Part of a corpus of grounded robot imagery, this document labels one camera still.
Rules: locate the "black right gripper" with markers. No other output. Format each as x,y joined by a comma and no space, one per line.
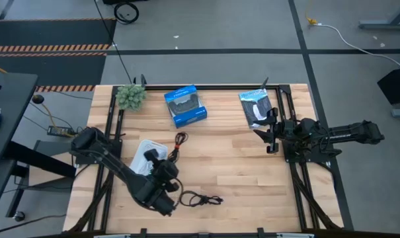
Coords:
275,132

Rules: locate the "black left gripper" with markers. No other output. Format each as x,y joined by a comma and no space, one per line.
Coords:
152,156

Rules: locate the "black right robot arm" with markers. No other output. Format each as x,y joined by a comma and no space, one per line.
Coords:
335,135

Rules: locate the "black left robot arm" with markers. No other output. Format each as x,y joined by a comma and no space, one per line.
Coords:
120,168

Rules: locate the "blue game controller box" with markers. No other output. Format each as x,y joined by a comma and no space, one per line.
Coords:
185,105

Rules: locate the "green artificial plant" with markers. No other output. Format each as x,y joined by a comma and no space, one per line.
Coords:
131,96

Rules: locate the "black power strip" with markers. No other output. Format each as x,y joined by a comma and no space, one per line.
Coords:
59,131

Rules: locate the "black angular stand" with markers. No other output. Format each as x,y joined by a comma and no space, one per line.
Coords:
396,86

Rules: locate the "black desk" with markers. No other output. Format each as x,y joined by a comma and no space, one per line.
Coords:
4,109

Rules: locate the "black hazard-striped floor mat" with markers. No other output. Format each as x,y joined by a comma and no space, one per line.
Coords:
51,36

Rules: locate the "grey table leg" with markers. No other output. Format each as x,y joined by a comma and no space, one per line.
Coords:
384,23

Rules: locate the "black aluminium table frame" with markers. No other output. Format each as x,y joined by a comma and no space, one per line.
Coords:
102,198

